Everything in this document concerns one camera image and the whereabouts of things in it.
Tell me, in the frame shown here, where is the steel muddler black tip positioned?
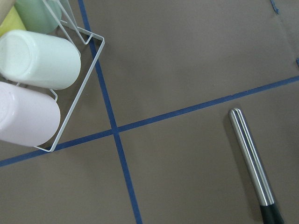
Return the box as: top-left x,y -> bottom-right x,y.
228,108 -> 284,224

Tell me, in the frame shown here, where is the pink cup on rack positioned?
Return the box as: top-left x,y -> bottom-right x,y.
0,82 -> 61,147

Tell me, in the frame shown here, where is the white mint cup on rack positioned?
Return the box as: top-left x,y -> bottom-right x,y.
0,30 -> 81,90

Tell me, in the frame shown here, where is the green cup on rack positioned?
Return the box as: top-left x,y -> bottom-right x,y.
14,0 -> 58,34

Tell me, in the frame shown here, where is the yellow cup on rack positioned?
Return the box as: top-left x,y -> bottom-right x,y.
0,6 -> 26,36

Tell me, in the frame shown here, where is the white wire cup rack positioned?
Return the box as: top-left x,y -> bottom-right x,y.
35,0 -> 105,153

